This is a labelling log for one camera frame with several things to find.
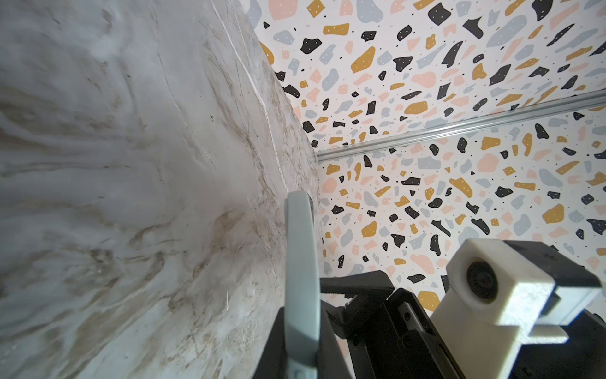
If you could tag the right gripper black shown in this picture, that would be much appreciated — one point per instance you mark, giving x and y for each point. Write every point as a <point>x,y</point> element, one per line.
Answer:
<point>388,332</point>

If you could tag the light green phone case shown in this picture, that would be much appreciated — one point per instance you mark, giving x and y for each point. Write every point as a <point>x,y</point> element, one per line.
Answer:
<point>302,289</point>

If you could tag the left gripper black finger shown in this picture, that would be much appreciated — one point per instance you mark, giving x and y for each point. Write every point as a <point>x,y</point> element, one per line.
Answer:
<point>277,362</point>

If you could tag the right corner aluminium post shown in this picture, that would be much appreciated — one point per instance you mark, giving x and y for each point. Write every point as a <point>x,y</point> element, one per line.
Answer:
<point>519,115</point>

